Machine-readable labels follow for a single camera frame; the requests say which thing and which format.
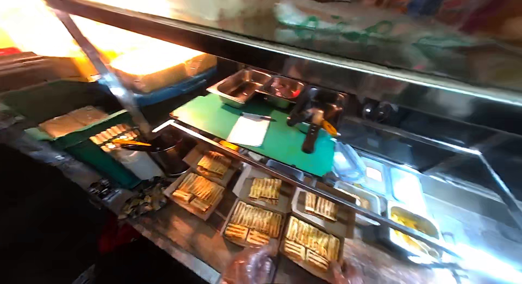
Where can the dark rectangular steel pan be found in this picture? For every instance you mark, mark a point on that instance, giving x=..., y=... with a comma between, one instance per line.
x=335, y=106

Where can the metal and glass display case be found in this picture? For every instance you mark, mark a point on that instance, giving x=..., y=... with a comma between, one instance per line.
x=261, y=34

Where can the person's left fingers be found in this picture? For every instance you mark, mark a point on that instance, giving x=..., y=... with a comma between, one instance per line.
x=268, y=250

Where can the green plastic crate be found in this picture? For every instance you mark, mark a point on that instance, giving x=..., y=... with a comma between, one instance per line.
x=91, y=159

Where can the person's left hand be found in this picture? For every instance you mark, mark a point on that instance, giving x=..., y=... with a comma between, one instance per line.
x=249, y=264

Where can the pile of bread rolls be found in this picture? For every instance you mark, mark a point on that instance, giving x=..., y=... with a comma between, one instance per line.
x=112, y=135

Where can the white rectangular sheet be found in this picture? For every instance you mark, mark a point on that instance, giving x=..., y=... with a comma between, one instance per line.
x=248, y=131

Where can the dark cylindrical metal pot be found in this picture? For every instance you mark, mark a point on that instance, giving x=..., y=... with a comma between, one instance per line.
x=172, y=161

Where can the grey-brown carton food box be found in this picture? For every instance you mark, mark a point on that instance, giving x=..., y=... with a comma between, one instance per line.
x=346, y=229
x=246, y=178

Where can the yellow small object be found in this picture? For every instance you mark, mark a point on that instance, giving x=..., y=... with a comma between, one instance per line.
x=229, y=145

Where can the brown carton food box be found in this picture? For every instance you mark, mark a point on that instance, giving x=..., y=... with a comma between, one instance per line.
x=191, y=157

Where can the green cutting board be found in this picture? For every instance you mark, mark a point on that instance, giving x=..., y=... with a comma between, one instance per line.
x=285, y=129

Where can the empty rectangular steel pan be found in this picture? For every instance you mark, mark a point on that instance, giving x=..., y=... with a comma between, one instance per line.
x=232, y=99

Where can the white container with yellow food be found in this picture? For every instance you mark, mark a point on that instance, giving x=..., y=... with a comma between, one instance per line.
x=412, y=242
x=414, y=223

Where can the person's right hand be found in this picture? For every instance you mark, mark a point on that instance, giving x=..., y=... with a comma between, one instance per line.
x=348, y=271

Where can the heap of small dark scraps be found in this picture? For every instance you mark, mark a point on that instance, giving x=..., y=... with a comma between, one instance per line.
x=144, y=199

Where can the person's right fingers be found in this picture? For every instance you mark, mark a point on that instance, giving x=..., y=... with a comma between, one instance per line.
x=337, y=270

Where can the clear plastic container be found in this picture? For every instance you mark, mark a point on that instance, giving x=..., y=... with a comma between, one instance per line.
x=406, y=190
x=347, y=161
x=374, y=174

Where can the blue plastic tray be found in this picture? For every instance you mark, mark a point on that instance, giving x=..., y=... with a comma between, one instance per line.
x=173, y=89

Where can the red cloth-like object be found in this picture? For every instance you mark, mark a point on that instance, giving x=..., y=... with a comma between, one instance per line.
x=116, y=234

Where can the steel pan with red food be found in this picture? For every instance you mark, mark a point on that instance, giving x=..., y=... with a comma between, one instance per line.
x=282, y=99

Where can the pile of toasted sandwich strips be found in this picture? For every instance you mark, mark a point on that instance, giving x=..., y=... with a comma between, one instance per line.
x=266, y=189
x=257, y=218
x=198, y=189
x=321, y=206
x=313, y=237
x=214, y=163

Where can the pile of packaged bread loaves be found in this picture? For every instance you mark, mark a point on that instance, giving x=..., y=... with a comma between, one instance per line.
x=167, y=75

